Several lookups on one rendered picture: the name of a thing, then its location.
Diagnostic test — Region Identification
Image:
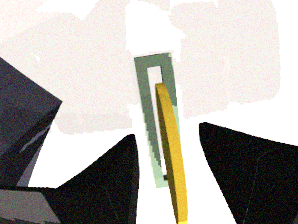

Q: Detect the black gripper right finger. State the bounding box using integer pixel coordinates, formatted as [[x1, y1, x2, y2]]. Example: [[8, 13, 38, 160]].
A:
[[198, 121, 298, 224]]

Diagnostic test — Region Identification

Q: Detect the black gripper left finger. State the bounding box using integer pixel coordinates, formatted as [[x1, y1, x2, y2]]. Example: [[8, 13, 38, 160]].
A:
[[0, 133, 140, 224]]

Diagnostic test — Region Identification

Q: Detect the thin gold coin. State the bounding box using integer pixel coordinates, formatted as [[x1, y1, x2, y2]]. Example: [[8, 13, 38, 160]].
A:
[[154, 83, 189, 224]]

